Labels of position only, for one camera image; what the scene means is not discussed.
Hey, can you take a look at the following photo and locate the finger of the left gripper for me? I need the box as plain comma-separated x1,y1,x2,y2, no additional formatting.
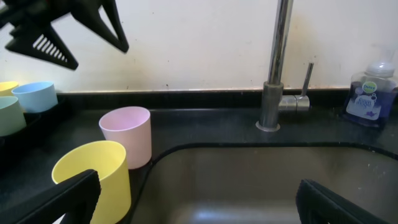
70,0,130,54
4,24,79,71

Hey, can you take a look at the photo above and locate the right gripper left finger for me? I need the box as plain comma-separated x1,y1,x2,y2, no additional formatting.
0,169,102,224

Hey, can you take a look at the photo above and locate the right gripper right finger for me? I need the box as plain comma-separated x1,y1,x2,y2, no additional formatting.
295,179,392,224

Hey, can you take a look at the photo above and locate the yellow cup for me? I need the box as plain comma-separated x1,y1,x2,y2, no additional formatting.
51,139,132,224
0,81,19,97

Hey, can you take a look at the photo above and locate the pink cup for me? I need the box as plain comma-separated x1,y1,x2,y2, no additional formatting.
98,106,152,170

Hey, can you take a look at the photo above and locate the blue cup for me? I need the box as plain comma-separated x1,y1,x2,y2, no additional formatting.
11,81,59,113

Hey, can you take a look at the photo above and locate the green cup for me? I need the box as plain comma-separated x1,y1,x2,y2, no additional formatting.
0,96,27,138

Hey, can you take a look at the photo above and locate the black tray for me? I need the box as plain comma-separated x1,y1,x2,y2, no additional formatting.
0,95,71,156

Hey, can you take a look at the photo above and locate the steel sink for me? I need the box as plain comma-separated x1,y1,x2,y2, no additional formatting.
130,142,398,224

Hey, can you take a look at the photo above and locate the blue soap bottle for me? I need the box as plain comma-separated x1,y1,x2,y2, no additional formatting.
341,43,398,129

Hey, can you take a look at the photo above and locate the steel tap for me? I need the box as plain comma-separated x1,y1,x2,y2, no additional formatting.
255,0,315,133

